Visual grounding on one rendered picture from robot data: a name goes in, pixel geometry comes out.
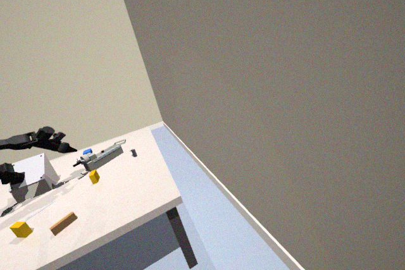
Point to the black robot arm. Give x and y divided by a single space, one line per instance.
19 142

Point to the blue box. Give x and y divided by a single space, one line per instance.
87 151

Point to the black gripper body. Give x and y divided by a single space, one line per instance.
55 146

